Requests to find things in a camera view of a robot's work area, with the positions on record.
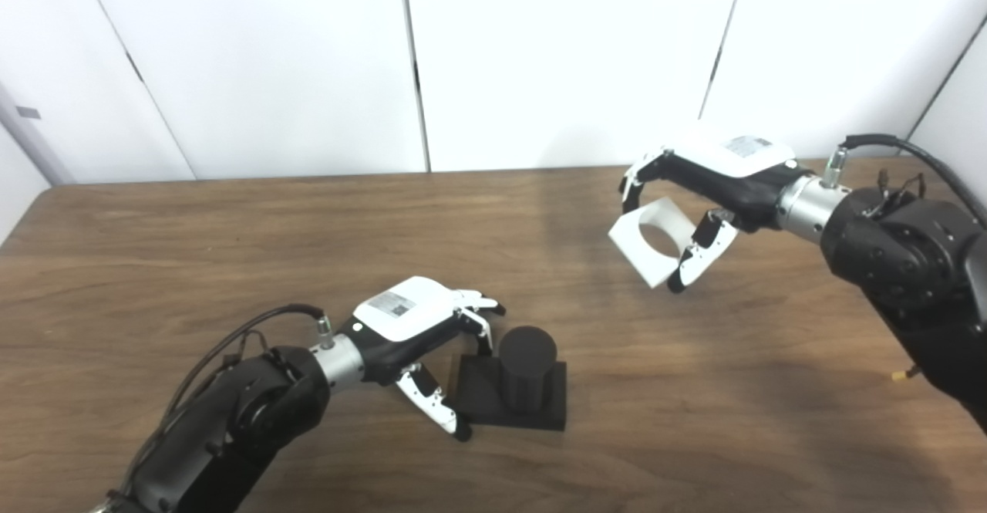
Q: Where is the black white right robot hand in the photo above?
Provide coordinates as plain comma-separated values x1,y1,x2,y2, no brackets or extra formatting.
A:
619,131,803,294

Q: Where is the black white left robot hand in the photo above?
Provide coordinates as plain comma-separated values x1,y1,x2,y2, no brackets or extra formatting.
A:
339,276,508,443

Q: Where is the white square piece with hole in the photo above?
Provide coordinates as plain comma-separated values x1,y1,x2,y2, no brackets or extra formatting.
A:
608,197,699,290

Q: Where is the black cylinder peg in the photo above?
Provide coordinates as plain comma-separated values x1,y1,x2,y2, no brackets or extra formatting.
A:
450,326,568,432

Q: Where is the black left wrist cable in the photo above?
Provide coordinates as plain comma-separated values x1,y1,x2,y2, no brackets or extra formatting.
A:
116,304,334,513

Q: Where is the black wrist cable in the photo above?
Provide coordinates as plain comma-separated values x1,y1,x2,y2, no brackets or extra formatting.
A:
116,304,334,513
821,133,987,228

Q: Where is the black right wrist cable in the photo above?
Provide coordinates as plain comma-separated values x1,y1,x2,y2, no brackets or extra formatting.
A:
821,133,987,228

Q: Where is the thin left arm wire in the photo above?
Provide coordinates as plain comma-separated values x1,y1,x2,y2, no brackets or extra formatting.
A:
220,332,267,359

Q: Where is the thin arm wire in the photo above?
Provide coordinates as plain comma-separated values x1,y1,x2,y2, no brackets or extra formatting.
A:
878,174,926,199
220,332,267,359

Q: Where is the thin right arm wire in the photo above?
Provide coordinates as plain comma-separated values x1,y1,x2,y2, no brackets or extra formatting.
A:
878,174,926,199

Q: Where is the gray vertical wall post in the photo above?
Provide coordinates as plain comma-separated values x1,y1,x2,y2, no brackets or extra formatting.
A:
0,81,76,187

